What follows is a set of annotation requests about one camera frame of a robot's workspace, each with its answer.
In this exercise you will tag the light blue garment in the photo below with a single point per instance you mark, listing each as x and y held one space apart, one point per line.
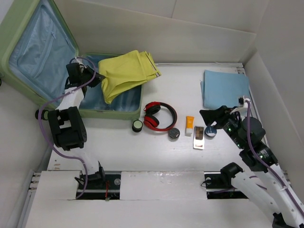
220 89

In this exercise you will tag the black round jar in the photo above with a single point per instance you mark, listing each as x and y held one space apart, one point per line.
174 134

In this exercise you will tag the yellow garment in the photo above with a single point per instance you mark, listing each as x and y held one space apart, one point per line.
126 72

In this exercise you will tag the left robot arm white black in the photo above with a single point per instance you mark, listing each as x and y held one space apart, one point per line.
66 124

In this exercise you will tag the green suitcase blue lining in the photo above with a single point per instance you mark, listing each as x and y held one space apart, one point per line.
35 47

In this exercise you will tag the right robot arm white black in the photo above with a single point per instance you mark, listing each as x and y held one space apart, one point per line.
278 202

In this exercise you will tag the orange white sunscreen tube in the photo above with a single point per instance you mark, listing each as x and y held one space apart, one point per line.
189 125

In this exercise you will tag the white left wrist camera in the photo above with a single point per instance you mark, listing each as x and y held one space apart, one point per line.
76 60

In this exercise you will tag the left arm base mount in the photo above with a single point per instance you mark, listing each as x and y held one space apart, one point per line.
107 190

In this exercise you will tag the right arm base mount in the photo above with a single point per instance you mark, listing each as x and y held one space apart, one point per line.
217 188

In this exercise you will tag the red black headphones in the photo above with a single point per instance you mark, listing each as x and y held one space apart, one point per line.
159 116

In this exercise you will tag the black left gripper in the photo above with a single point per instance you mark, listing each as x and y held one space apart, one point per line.
97 79

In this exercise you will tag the blue round tin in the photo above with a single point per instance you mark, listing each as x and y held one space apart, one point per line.
210 132

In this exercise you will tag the eyeshadow palette with mirror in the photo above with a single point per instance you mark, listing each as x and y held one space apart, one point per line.
198 138

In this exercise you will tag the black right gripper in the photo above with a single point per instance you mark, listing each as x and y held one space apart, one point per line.
219 115

